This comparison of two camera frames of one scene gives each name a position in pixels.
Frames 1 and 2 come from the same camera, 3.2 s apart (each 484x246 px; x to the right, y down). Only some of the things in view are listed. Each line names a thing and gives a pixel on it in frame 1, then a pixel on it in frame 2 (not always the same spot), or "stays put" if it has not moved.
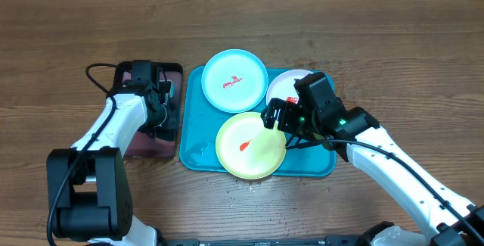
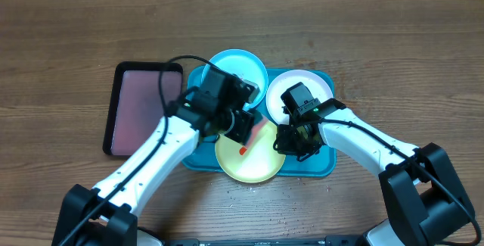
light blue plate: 234,81 stays put
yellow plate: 249,150 stays put
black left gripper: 173,123 to 240,133
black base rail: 327,241 stays put
